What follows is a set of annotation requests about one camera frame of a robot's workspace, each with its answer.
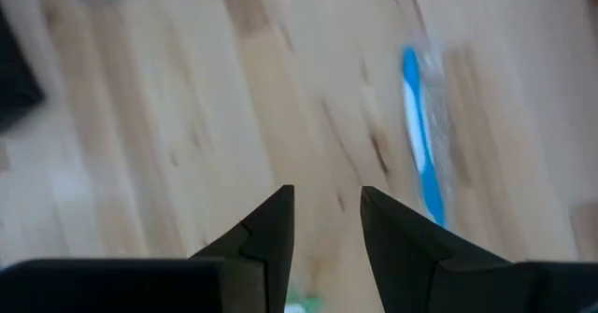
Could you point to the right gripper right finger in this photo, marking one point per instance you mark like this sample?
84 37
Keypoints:
430 280

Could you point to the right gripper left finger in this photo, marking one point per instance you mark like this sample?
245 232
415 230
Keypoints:
233 285

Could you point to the clear toothbrush bundle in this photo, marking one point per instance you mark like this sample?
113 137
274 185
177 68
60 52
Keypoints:
420 135

